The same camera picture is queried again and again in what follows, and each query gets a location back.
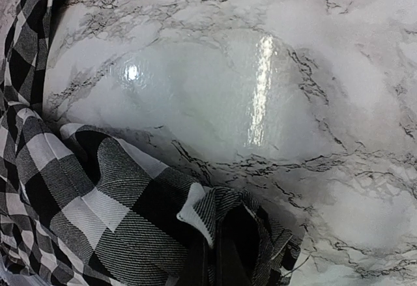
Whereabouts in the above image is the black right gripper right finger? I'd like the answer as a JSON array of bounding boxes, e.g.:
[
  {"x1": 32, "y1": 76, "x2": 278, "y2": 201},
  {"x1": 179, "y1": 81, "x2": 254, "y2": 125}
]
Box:
[{"x1": 216, "y1": 206, "x2": 260, "y2": 286}]

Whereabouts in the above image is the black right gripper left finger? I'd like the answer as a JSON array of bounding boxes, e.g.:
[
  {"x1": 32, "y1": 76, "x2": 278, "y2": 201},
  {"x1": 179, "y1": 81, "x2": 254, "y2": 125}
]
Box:
[{"x1": 186, "y1": 235, "x2": 209, "y2": 286}]

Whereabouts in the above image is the black white plaid shirt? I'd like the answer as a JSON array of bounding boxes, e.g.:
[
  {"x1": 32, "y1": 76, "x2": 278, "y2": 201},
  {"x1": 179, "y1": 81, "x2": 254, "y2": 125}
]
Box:
[{"x1": 1, "y1": 0, "x2": 300, "y2": 285}]

